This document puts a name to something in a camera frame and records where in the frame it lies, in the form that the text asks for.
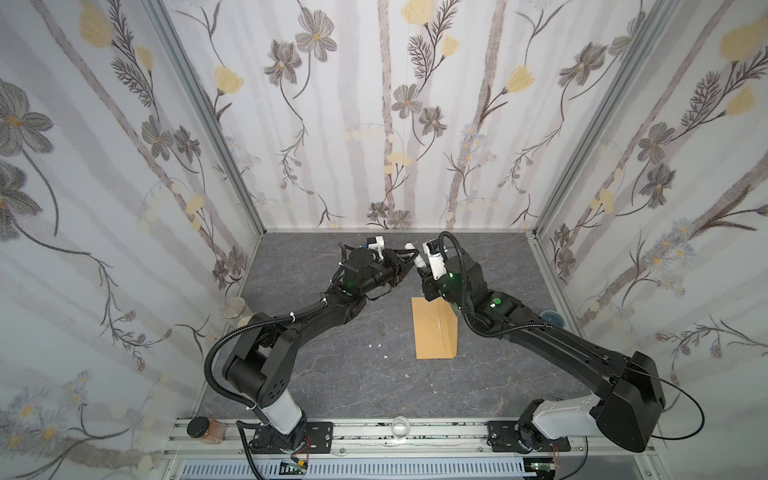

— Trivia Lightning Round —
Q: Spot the tan paper envelope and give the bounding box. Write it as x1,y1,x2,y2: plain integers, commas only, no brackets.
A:
411,297,458,360

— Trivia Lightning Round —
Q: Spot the white glue stick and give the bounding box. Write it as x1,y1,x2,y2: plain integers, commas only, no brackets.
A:
405,243,427,270

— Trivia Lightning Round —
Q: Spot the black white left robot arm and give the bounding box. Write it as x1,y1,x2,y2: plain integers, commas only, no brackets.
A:
203,243,424,451

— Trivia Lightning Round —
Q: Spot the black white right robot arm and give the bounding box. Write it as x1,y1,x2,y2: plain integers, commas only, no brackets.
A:
419,242,667,453

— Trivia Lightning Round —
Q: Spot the teal ceramic cup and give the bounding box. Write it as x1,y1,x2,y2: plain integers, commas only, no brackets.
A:
540,310,565,328

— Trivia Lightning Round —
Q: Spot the clear glass jar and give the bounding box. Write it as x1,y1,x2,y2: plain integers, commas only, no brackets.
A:
219,297,247,322

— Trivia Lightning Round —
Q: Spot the clear glass dome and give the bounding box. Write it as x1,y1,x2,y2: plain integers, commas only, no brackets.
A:
391,416,411,439

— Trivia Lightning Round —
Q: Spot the brown jar black lid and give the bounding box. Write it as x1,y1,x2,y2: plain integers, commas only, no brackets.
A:
186,416,227,444

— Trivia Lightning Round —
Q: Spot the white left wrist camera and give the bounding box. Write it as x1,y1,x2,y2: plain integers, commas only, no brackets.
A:
366,236,385,258

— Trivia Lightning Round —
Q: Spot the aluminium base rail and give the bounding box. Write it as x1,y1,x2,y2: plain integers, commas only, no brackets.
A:
161,416,658,463

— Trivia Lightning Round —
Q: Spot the white vented cable duct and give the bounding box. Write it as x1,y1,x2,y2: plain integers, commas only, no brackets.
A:
178,458,538,480

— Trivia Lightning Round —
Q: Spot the aluminium corner frame post left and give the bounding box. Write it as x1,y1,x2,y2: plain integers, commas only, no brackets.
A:
142,0,267,239

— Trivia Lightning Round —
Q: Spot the aluminium corner frame post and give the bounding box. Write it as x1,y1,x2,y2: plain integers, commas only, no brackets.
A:
142,0,267,239
531,0,679,240

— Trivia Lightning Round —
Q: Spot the aluminium corner frame post right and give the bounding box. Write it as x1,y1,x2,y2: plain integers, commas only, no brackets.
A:
531,0,679,240

